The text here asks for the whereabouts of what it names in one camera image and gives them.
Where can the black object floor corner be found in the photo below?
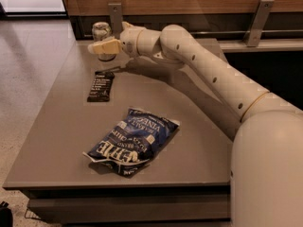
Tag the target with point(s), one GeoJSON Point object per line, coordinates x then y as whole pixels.
{"type": "Point", "coordinates": [6, 218]}

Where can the black snack bar wrapper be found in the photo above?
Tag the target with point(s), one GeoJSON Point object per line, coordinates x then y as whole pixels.
{"type": "Point", "coordinates": [101, 87]}

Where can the blue chips bag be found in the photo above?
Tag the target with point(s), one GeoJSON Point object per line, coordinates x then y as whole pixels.
{"type": "Point", "coordinates": [133, 141]}

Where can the metal wall bracket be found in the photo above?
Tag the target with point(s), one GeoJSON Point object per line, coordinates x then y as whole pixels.
{"type": "Point", "coordinates": [254, 32]}
{"type": "Point", "coordinates": [116, 18]}

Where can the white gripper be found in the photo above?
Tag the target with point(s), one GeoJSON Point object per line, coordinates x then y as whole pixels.
{"type": "Point", "coordinates": [129, 43]}

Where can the white green 7up can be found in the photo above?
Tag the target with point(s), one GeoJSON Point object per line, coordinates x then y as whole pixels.
{"type": "Point", "coordinates": [101, 31]}

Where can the right metal wall bracket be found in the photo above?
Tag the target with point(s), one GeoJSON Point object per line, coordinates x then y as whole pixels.
{"type": "Point", "coordinates": [254, 32]}

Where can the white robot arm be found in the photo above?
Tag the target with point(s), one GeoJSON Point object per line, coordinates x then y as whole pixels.
{"type": "Point", "coordinates": [266, 175]}

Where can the left metal wall bracket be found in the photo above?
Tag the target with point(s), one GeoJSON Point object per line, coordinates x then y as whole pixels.
{"type": "Point", "coordinates": [116, 18]}

